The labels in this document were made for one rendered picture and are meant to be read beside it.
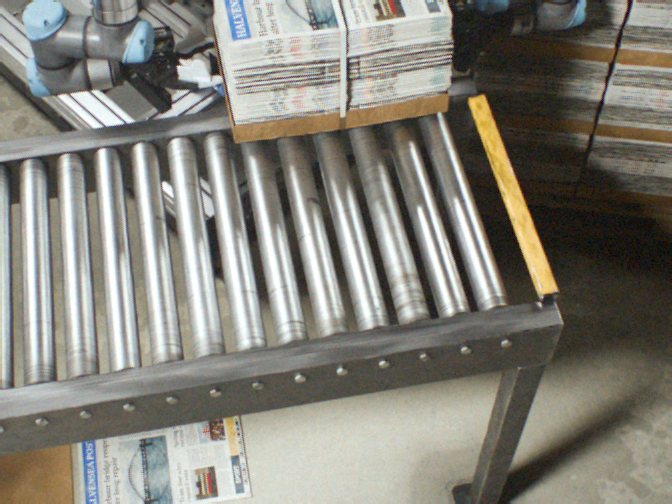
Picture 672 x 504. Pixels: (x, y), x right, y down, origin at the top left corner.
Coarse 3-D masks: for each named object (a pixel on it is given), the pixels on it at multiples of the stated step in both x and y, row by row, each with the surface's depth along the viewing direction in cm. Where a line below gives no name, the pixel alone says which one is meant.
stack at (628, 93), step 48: (624, 0) 205; (624, 48) 216; (528, 96) 231; (576, 96) 228; (624, 96) 226; (480, 144) 247; (528, 144) 244; (576, 144) 242; (624, 144) 239; (480, 192) 261; (528, 192) 258
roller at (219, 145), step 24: (216, 144) 181; (216, 168) 178; (216, 192) 175; (216, 216) 173; (240, 216) 172; (240, 240) 169; (240, 264) 166; (240, 288) 163; (240, 312) 161; (240, 336) 159; (264, 336) 160
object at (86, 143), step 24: (456, 96) 187; (168, 120) 184; (192, 120) 184; (216, 120) 184; (456, 120) 192; (0, 144) 181; (24, 144) 181; (48, 144) 181; (72, 144) 181; (96, 144) 181; (120, 144) 181; (240, 144) 187; (312, 144) 190; (384, 144) 194; (48, 168) 182; (168, 168) 188; (240, 168) 192
